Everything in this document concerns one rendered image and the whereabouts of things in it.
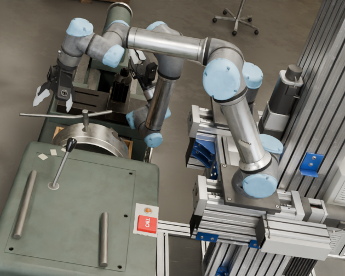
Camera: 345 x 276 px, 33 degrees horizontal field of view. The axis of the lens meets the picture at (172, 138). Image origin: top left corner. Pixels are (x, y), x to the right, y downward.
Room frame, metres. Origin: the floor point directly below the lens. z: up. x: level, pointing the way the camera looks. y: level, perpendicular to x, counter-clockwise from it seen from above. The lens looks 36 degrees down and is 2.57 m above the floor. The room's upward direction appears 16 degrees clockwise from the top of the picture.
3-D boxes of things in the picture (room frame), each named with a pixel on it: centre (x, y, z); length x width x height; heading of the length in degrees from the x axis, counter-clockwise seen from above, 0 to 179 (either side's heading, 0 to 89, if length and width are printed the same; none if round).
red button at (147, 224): (1.30, 0.00, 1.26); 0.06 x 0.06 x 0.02; 9
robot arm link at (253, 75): (2.24, -0.24, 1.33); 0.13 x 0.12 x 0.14; 35
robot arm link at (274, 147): (1.74, -0.34, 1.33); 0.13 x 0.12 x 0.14; 178
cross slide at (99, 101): (2.29, 0.36, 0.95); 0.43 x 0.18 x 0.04; 99
